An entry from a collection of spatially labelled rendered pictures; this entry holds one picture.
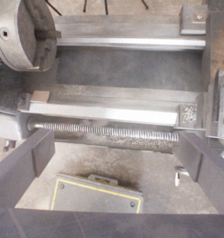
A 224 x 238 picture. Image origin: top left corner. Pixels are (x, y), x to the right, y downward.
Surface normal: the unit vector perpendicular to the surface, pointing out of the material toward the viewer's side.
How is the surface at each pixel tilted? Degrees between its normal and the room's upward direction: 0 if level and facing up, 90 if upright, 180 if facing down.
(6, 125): 32
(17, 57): 62
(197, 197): 0
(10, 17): 14
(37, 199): 0
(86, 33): 0
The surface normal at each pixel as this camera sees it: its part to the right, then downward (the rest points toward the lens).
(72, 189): -0.12, -0.11
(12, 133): -0.15, 0.43
